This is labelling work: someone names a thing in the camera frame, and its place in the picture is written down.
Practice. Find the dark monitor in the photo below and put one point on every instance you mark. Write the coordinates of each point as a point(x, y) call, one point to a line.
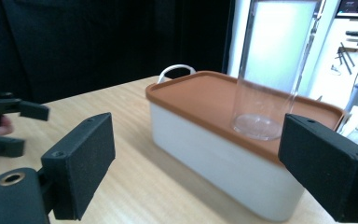
point(357, 7)

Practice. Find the black curtain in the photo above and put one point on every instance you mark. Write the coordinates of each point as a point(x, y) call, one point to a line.
point(105, 40)

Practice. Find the orange-brown box lid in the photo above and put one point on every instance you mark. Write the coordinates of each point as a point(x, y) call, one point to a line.
point(205, 96)

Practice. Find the clear glass jar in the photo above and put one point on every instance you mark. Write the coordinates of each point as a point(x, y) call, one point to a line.
point(261, 124)

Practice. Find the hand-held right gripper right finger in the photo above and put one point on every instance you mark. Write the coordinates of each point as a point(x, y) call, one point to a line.
point(329, 168)

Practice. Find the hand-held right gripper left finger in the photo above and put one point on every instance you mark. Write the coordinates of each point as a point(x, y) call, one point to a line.
point(77, 165)

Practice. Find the white storage box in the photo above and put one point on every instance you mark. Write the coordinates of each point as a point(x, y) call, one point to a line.
point(217, 161)

